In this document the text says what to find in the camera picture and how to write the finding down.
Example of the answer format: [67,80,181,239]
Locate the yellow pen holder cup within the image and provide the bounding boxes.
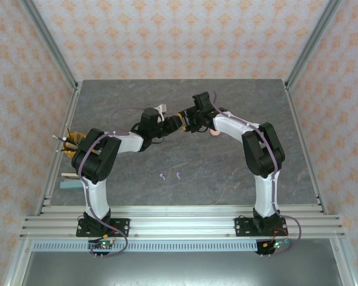
[63,132,87,161]

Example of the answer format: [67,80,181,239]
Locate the teal flat box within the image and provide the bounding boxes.
[59,179,87,190]

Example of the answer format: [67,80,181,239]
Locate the controller board with green LED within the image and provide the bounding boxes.
[256,237,291,256]
[88,238,118,259]

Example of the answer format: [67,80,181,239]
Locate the grey metal sheet panel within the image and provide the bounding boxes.
[5,238,357,286]

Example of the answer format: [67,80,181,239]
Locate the aluminium side rail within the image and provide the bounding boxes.
[283,80,329,216]
[34,82,83,217]

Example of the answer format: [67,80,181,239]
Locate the aluminium cross rail beam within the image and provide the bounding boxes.
[19,204,346,240]

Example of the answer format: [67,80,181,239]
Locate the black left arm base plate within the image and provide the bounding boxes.
[76,217,131,238]

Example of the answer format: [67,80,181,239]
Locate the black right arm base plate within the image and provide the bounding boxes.
[234,216,287,238]

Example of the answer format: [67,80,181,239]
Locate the slotted grey cable duct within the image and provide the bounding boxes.
[32,241,272,253]

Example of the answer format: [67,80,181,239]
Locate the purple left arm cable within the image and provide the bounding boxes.
[79,106,162,260]

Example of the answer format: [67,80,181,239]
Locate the aluminium frame post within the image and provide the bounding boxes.
[285,0,344,92]
[20,0,80,92]

